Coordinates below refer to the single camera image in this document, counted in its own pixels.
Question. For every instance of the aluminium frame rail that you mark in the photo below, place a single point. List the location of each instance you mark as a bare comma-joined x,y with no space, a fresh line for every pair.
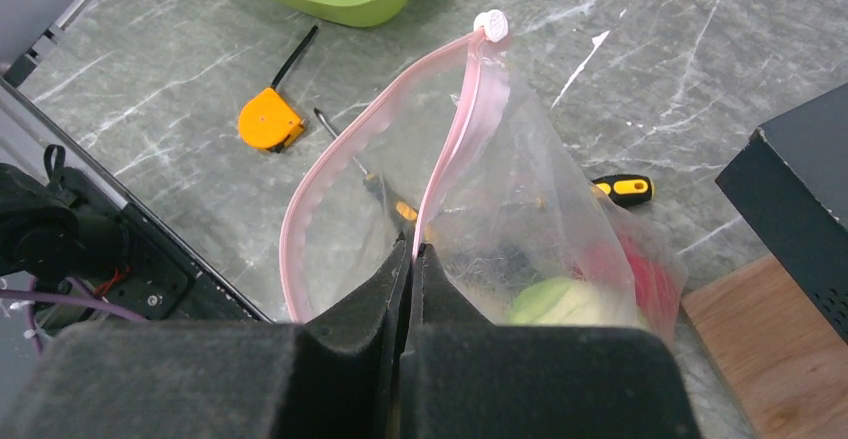
30,29

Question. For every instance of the red tomato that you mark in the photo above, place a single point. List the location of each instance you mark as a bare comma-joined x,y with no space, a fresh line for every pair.
632,283

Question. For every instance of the wooden block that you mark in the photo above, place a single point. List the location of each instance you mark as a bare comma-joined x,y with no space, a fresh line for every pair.
784,364

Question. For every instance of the orange tape measure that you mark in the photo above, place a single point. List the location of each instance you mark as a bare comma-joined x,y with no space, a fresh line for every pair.
268,123

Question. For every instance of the dark grey box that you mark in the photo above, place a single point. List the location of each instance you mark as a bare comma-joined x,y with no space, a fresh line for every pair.
789,183

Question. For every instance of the green cabbage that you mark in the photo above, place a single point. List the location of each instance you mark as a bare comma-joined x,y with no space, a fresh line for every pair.
564,301

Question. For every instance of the clear zip top bag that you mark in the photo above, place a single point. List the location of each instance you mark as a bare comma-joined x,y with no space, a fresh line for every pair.
462,137

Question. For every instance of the black marker pen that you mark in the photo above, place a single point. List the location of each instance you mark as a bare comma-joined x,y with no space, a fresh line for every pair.
294,56

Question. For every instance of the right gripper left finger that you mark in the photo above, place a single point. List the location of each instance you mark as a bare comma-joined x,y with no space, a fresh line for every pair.
328,378

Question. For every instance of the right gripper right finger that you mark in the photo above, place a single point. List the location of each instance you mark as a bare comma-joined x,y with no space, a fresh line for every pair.
463,377

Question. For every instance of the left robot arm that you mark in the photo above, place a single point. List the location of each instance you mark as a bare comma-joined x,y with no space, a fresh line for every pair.
51,230

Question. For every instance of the black yellow screwdriver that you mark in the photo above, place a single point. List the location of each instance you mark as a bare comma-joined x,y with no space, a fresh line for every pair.
402,214
626,190

